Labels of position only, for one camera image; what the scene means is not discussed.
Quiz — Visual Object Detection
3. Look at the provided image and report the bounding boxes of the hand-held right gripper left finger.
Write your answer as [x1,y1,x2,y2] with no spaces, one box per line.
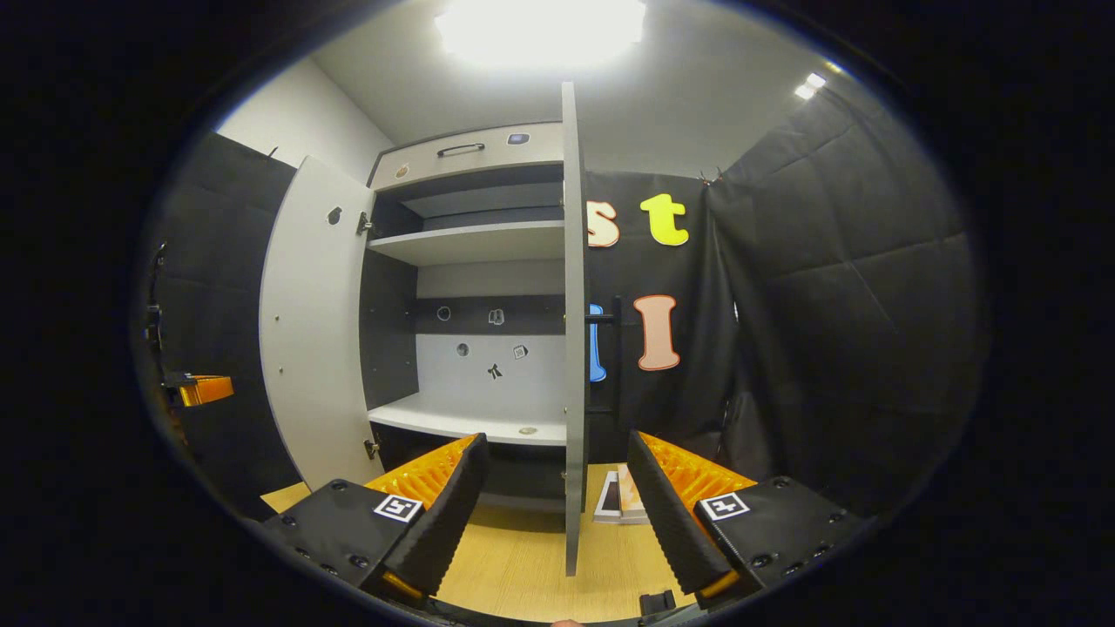
[261,433,491,609]

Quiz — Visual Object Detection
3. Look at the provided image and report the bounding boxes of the beige book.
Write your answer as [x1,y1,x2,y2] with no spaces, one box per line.
[614,464,651,525]

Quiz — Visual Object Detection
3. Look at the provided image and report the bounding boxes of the large ceiling light panel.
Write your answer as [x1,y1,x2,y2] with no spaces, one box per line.
[434,0,648,72]

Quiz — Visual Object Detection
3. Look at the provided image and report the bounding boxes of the black backdrop cloth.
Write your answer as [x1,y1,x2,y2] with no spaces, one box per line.
[139,87,985,523]

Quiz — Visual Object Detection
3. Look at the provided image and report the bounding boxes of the grey double-door shoe cabinet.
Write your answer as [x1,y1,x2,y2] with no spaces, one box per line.
[357,122,586,515]

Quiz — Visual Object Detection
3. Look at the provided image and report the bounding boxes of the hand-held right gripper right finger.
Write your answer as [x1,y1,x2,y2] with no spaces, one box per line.
[625,428,872,610]

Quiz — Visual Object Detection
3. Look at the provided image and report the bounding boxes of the grey shoe cabinet door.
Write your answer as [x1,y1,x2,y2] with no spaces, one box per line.
[259,155,384,493]
[560,81,624,577]

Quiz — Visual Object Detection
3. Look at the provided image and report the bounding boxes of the white book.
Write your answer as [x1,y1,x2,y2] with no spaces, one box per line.
[594,470,621,523]

